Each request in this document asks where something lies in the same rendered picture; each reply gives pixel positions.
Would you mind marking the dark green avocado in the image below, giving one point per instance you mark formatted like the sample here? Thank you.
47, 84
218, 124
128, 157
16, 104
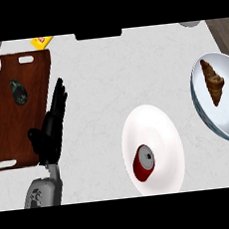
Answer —
18, 92

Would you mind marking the grey round object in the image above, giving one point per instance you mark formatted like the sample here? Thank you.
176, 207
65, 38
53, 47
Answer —
190, 23

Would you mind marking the brown wooden cutting board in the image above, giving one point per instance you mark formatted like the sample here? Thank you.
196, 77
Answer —
17, 120

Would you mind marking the red can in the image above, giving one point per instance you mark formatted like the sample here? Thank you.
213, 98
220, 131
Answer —
143, 163

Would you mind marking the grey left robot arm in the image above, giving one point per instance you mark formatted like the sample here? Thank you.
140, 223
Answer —
44, 190

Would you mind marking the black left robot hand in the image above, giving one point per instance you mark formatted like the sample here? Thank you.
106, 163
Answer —
52, 120

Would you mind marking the pale blue plate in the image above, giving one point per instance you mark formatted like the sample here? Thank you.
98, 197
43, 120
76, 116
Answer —
226, 111

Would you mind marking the brown croissant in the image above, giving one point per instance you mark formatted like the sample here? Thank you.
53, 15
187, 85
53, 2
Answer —
213, 82

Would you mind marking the yellow packet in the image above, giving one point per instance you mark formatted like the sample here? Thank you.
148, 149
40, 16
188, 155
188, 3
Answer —
41, 41

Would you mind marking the white bowl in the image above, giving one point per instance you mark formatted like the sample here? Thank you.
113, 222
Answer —
155, 132

